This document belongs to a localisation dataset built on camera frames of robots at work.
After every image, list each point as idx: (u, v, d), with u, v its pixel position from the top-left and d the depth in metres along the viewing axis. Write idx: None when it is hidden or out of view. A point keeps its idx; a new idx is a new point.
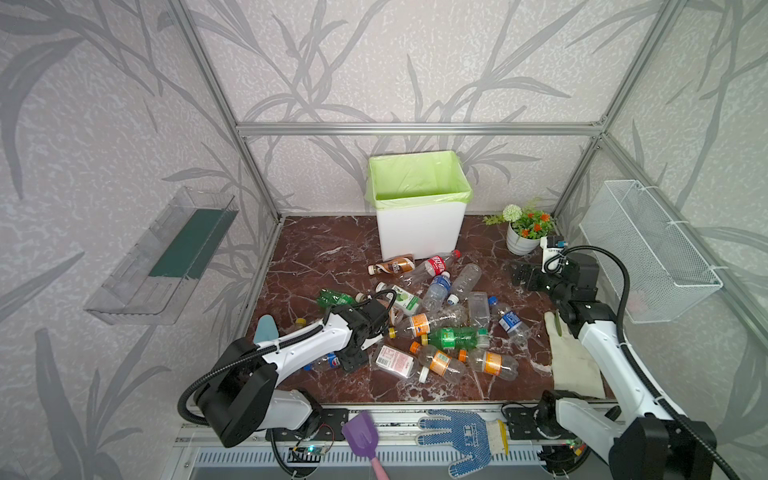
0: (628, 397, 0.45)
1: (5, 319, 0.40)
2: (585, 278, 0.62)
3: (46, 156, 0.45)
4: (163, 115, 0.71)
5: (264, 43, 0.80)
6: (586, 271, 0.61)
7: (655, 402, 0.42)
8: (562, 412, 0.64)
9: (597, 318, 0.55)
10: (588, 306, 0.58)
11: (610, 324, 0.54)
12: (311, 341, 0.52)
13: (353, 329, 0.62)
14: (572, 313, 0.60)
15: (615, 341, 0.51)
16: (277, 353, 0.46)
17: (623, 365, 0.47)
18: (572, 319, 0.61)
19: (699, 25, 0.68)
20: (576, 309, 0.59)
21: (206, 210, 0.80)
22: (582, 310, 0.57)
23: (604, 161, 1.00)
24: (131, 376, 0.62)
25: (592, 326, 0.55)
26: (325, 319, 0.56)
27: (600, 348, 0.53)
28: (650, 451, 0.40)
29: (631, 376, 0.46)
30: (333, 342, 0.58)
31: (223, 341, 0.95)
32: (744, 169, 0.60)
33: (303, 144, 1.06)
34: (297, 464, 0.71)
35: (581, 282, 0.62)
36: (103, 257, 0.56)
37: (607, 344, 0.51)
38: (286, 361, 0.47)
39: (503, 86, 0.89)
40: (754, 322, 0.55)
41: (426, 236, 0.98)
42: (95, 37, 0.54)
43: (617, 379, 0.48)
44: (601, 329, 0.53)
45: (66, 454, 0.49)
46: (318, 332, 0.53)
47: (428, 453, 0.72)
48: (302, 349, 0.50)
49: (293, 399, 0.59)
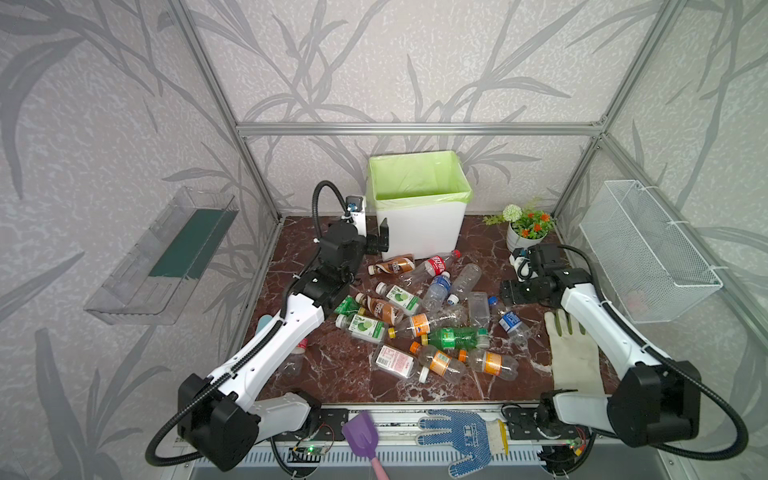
0: (617, 352, 0.47)
1: (5, 320, 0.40)
2: (548, 255, 0.67)
3: (46, 156, 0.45)
4: (163, 115, 0.71)
5: (264, 43, 0.80)
6: (546, 248, 0.67)
7: (643, 351, 0.44)
8: (561, 409, 0.64)
9: (576, 280, 0.57)
10: (566, 271, 0.60)
11: (589, 284, 0.56)
12: (274, 344, 0.45)
13: (324, 304, 0.53)
14: (552, 279, 0.62)
15: (597, 300, 0.53)
16: (233, 377, 0.41)
17: (608, 322, 0.49)
18: (552, 288, 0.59)
19: (699, 25, 0.68)
20: (555, 277, 0.61)
21: (206, 210, 0.80)
22: (561, 276, 0.60)
23: (604, 161, 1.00)
24: (131, 376, 0.62)
25: (573, 288, 0.57)
26: (283, 310, 0.49)
27: (584, 311, 0.55)
28: (643, 400, 0.42)
29: (618, 332, 0.47)
30: (306, 326, 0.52)
31: (224, 341, 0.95)
32: (744, 169, 0.60)
33: (303, 144, 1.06)
34: (297, 464, 0.71)
35: (546, 259, 0.67)
36: (103, 257, 0.56)
37: (590, 306, 0.53)
38: (246, 384, 0.41)
39: (503, 87, 0.90)
40: (754, 322, 0.55)
41: (413, 236, 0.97)
42: (95, 37, 0.54)
43: (606, 337, 0.50)
44: (582, 291, 0.55)
45: (66, 454, 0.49)
46: (280, 329, 0.47)
47: (428, 453, 0.72)
48: (265, 356, 0.44)
49: (289, 403, 0.59)
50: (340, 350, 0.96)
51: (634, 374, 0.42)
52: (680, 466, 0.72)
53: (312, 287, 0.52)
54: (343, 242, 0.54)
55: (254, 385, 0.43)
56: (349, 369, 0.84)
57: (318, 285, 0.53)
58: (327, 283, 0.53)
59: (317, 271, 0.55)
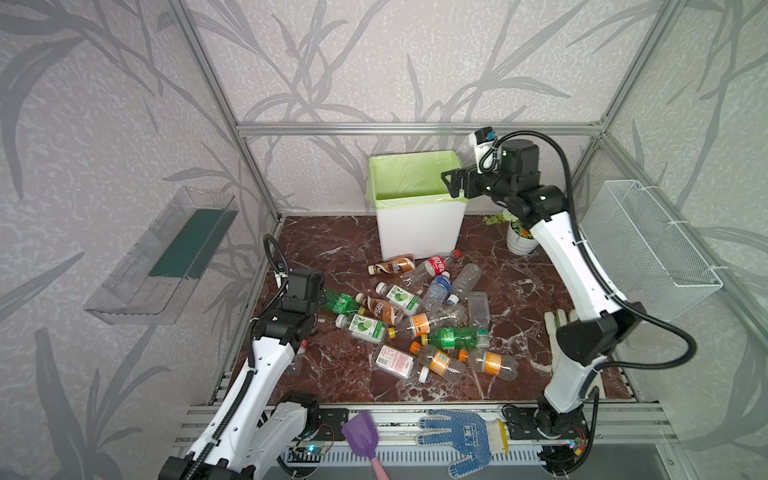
0: (579, 292, 0.50)
1: (5, 319, 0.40)
2: (527, 165, 0.55)
3: (46, 156, 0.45)
4: (163, 115, 0.71)
5: (264, 43, 0.80)
6: (527, 156, 0.53)
7: (607, 296, 0.47)
8: (553, 397, 0.66)
9: (553, 209, 0.52)
10: (543, 196, 0.53)
11: (566, 215, 0.52)
12: (249, 397, 0.44)
13: (291, 340, 0.52)
14: (525, 206, 0.54)
15: (572, 238, 0.50)
16: (217, 444, 0.40)
17: (578, 261, 0.49)
18: (525, 214, 0.56)
19: (699, 25, 0.68)
20: (529, 201, 0.53)
21: (206, 210, 0.80)
22: (538, 206, 0.52)
23: (604, 161, 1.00)
24: (131, 376, 0.62)
25: (547, 223, 0.52)
26: (251, 358, 0.48)
27: (553, 244, 0.53)
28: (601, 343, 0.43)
29: (586, 277, 0.48)
30: (280, 367, 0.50)
31: (224, 340, 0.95)
32: (744, 169, 0.60)
33: (303, 145, 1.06)
34: (296, 464, 0.71)
35: (523, 170, 0.55)
36: (103, 257, 0.56)
37: (565, 244, 0.50)
38: (233, 445, 0.40)
39: (503, 87, 0.90)
40: (754, 323, 0.55)
41: (401, 239, 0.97)
42: (95, 37, 0.54)
43: (573, 278, 0.51)
44: (556, 226, 0.51)
45: (66, 455, 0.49)
46: (252, 380, 0.46)
47: (428, 453, 0.72)
48: (243, 414, 0.42)
49: (285, 421, 0.57)
50: (341, 349, 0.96)
51: (601, 331, 0.47)
52: (680, 466, 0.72)
53: (274, 327, 0.52)
54: (311, 275, 0.60)
55: (241, 443, 0.41)
56: (349, 369, 0.84)
57: (280, 322, 0.52)
58: (291, 318, 0.53)
59: (280, 310, 0.54)
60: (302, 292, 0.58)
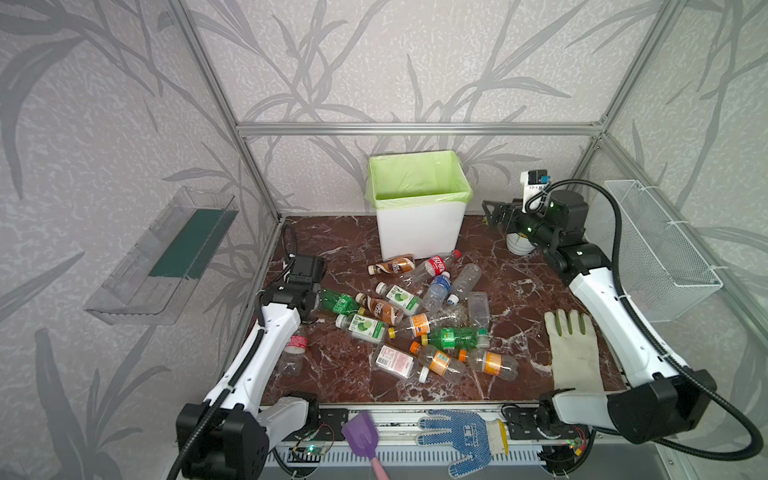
0: (629, 353, 0.44)
1: (5, 319, 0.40)
2: (573, 222, 0.55)
3: (46, 156, 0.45)
4: (163, 115, 0.71)
5: (265, 43, 0.80)
6: (575, 214, 0.54)
7: (661, 359, 0.42)
8: (559, 404, 0.65)
9: (591, 264, 0.52)
10: (579, 251, 0.53)
11: (606, 271, 0.51)
12: (262, 353, 0.46)
13: (298, 305, 0.54)
14: (562, 261, 0.55)
15: (614, 293, 0.48)
16: (233, 391, 0.41)
17: (620, 315, 0.46)
18: (562, 268, 0.56)
19: (699, 25, 0.68)
20: (567, 256, 0.54)
21: (206, 209, 0.80)
22: (575, 261, 0.52)
23: (604, 161, 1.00)
24: (131, 376, 0.62)
25: (585, 276, 0.51)
26: (261, 319, 0.50)
27: (595, 298, 0.50)
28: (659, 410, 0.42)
29: (635, 336, 0.44)
30: (287, 332, 0.53)
31: (224, 340, 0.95)
32: (744, 169, 0.60)
33: (303, 144, 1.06)
34: (297, 464, 0.71)
35: (569, 226, 0.56)
36: (103, 257, 0.56)
37: (606, 298, 0.48)
38: (248, 392, 0.41)
39: (503, 87, 0.90)
40: (754, 323, 0.55)
41: (401, 238, 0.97)
42: (95, 37, 0.54)
43: (621, 339, 0.46)
44: (596, 281, 0.50)
45: (66, 455, 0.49)
46: (263, 339, 0.47)
47: (428, 453, 0.72)
48: (257, 366, 0.44)
49: (285, 406, 0.56)
50: (340, 349, 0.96)
51: (654, 391, 0.39)
52: (679, 466, 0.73)
53: (281, 295, 0.54)
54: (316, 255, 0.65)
55: (255, 393, 0.42)
56: (349, 369, 0.84)
57: (286, 292, 0.54)
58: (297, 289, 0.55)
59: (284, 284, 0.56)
60: (308, 268, 0.62)
